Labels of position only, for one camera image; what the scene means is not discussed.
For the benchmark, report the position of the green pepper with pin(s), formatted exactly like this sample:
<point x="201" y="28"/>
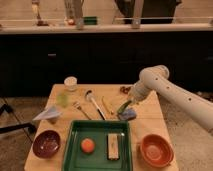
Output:
<point x="123" y="107"/>

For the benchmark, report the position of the white paper plane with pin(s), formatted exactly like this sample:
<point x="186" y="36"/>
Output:
<point x="48" y="113"/>

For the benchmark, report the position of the white cup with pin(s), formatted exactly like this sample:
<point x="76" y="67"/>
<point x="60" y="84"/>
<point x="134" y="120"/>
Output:
<point x="71" y="83"/>

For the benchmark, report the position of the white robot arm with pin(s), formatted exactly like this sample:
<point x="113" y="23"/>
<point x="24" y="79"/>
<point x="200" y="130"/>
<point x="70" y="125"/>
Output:
<point x="156" y="78"/>

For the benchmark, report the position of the orange bowl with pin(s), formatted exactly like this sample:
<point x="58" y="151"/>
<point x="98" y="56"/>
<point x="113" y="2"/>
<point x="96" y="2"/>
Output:
<point x="156" y="151"/>

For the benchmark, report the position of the purple bowl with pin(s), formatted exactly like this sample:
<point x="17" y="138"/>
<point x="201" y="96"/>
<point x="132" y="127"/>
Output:
<point x="46" y="144"/>

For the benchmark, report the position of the person in dark clothes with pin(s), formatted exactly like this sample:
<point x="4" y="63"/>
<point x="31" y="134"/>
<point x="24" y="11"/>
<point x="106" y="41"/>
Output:
<point x="154" y="11"/>

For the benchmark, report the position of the orange fruit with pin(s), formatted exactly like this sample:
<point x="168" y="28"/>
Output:
<point x="87" y="145"/>

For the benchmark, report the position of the wooden block with brown edges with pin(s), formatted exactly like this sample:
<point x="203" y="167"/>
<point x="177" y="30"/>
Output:
<point x="112" y="146"/>

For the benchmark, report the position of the black tripod stand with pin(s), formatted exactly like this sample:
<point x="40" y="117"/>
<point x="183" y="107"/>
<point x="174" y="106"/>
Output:
<point x="28" y="127"/>

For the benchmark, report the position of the metal fork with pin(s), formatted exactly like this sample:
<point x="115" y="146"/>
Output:
<point x="78" y="106"/>

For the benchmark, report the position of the green container on counter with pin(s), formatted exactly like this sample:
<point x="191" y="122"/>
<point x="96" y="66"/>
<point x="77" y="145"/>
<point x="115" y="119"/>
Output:
<point x="91" y="20"/>

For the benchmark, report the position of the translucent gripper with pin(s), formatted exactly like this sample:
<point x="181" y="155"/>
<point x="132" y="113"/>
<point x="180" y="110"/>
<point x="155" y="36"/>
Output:
<point x="137" y="93"/>

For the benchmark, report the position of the blue grey sponge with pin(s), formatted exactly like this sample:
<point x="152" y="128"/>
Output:
<point x="126" y="114"/>

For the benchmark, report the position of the green translucent cup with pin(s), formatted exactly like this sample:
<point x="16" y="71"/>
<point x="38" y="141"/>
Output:
<point x="62" y="100"/>

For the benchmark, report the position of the red grapes bunch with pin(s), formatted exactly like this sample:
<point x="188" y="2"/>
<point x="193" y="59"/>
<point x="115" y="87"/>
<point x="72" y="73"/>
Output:
<point x="124" y="89"/>

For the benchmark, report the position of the green tray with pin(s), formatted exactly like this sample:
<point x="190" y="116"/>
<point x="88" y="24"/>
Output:
<point x="98" y="130"/>

